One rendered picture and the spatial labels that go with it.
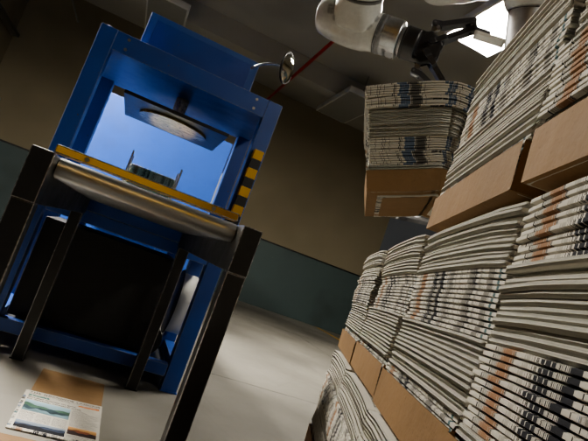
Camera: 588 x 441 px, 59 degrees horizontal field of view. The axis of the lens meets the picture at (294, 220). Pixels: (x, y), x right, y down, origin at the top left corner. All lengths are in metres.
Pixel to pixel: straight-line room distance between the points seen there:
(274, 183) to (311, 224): 1.14
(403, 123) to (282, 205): 9.47
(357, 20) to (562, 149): 0.92
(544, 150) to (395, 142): 0.67
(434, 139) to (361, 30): 0.34
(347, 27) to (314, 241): 9.55
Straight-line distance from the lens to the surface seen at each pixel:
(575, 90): 0.40
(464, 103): 1.09
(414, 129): 1.06
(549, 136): 0.40
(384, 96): 1.08
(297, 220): 10.57
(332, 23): 1.27
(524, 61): 0.59
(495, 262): 0.43
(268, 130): 2.72
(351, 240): 11.01
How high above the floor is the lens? 0.71
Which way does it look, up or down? 6 degrees up
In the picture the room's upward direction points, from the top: 20 degrees clockwise
